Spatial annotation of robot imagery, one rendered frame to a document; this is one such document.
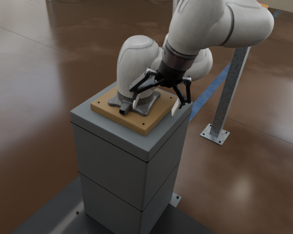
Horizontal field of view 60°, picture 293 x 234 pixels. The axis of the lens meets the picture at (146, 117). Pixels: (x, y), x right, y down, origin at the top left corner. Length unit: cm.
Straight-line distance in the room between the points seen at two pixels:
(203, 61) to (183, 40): 44
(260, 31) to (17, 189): 168
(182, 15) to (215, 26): 8
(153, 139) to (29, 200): 109
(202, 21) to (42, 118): 200
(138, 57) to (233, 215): 126
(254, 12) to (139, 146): 57
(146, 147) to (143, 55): 33
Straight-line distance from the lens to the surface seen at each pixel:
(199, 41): 63
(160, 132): 101
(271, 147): 242
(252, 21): 71
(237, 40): 70
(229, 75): 196
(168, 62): 68
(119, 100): 107
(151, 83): 77
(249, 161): 220
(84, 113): 110
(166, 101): 112
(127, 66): 96
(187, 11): 61
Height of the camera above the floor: 148
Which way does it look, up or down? 39 degrees down
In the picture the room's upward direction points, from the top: 5 degrees clockwise
